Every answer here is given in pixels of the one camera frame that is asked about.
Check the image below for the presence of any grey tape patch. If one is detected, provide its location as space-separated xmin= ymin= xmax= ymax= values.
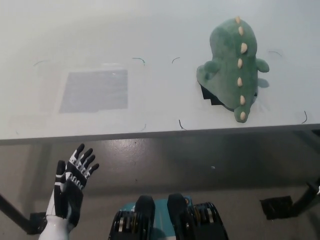
xmin=58 ymin=69 xmax=129 ymax=115

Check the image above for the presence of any green plush dinosaur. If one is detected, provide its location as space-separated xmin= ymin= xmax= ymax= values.
xmin=196 ymin=16 xmax=270 ymax=124

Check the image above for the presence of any black tape patch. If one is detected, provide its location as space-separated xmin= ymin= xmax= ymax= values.
xmin=199 ymin=83 xmax=258 ymax=112

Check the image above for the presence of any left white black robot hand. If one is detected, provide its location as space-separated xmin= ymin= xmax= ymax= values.
xmin=38 ymin=143 xmax=100 ymax=240

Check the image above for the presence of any black table leg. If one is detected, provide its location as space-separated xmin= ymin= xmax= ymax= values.
xmin=291 ymin=177 xmax=320 ymax=217
xmin=0 ymin=193 xmax=33 ymax=235

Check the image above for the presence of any black ribbed robot body block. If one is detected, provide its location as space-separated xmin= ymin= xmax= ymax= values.
xmin=166 ymin=192 xmax=230 ymax=240
xmin=107 ymin=195 xmax=156 ymax=240

